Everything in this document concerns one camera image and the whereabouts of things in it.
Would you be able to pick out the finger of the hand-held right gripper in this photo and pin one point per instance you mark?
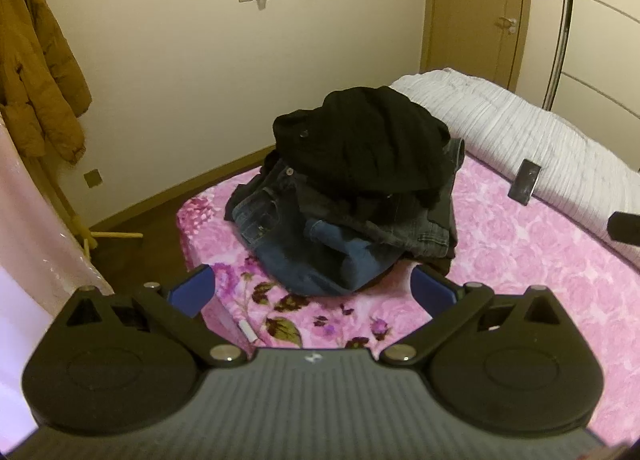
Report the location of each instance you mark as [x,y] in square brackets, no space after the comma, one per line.
[625,226]

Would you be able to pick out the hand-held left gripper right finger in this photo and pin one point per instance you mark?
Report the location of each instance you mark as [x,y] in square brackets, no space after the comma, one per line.
[430,290]

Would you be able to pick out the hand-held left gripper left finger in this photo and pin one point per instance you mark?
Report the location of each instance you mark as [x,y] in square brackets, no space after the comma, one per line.
[192,290]

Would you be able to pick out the black pants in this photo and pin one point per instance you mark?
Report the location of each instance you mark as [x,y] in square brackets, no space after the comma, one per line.
[360,140]

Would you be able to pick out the pink floral blanket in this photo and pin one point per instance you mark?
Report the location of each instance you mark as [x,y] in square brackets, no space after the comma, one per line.
[500,265]

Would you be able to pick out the white ribbed quilt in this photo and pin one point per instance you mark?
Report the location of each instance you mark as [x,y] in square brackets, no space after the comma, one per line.
[550,150]

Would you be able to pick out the black phone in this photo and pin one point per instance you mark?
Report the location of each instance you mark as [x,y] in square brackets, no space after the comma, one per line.
[524,182]

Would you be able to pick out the dark blue jeans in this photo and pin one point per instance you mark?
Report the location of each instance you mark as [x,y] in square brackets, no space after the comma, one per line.
[300,260]

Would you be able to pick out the wooden coat rack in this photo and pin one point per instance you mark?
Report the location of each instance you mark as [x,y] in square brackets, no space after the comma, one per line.
[75,220]

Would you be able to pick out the cream panelled wardrobe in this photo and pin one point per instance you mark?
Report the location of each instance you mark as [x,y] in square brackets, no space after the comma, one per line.
[600,40]

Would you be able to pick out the wooden door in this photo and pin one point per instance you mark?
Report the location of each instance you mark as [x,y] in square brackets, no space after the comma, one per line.
[475,5]

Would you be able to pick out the brown padded coat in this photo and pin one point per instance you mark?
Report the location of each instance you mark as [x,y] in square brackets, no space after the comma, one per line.
[35,65]

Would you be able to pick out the low wall socket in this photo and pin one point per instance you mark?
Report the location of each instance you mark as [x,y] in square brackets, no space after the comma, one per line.
[92,178]

